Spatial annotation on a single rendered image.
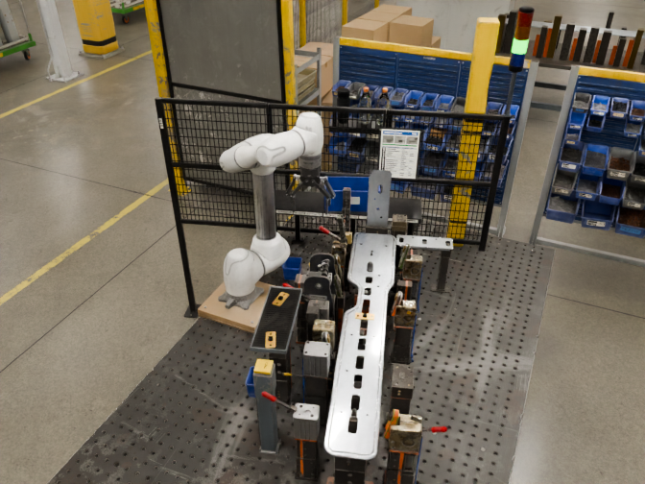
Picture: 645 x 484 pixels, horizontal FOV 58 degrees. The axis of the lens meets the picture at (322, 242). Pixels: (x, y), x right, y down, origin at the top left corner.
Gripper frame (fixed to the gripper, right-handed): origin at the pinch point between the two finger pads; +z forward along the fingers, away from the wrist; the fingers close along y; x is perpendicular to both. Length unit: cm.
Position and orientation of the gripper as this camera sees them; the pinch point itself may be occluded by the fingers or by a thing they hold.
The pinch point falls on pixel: (310, 209)
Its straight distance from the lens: 241.3
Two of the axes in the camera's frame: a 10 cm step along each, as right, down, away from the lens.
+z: 0.0, 8.3, 5.6
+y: 9.9, 0.8, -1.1
